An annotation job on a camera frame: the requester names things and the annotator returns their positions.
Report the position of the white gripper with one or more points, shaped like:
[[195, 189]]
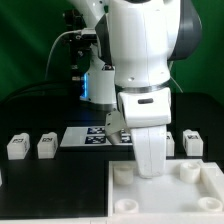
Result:
[[147, 115]]

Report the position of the white square tabletop tray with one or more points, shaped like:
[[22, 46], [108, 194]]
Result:
[[179, 190]]

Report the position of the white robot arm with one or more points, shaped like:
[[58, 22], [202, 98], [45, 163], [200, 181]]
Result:
[[138, 38]]

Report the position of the white marker tag sheet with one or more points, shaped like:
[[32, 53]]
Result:
[[84, 136]]

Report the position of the white L-shaped obstacle block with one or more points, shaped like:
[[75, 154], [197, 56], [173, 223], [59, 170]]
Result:
[[213, 179]]

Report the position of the white block left edge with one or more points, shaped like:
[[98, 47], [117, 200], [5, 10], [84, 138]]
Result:
[[0, 178]]

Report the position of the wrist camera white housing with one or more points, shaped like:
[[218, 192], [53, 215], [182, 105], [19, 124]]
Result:
[[114, 126]]

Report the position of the black camera on stand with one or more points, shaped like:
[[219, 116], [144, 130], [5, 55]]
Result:
[[79, 40]]

